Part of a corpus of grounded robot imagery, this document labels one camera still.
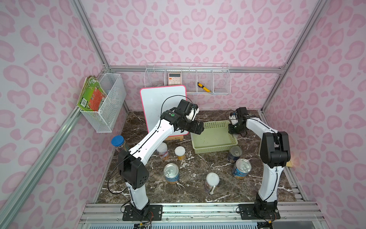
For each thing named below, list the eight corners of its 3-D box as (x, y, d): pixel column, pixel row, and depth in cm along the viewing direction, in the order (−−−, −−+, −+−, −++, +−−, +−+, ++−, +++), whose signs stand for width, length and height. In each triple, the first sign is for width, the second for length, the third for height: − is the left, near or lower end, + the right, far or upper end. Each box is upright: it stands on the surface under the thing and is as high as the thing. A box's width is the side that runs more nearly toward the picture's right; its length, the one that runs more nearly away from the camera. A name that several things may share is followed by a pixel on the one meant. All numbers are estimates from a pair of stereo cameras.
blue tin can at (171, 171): (165, 184, 84) (162, 177, 75) (167, 170, 90) (164, 162, 81) (178, 184, 84) (177, 177, 75) (179, 170, 90) (178, 162, 81)
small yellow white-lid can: (173, 157, 95) (172, 152, 90) (178, 149, 99) (177, 144, 93) (182, 161, 93) (182, 156, 88) (186, 153, 97) (186, 148, 92)
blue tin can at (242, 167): (233, 179, 86) (238, 172, 77) (230, 166, 91) (235, 158, 82) (247, 179, 86) (253, 172, 77) (243, 166, 91) (249, 158, 82)
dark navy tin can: (227, 163, 92) (231, 155, 84) (225, 153, 97) (229, 145, 88) (238, 163, 92) (243, 155, 84) (236, 153, 97) (240, 145, 88)
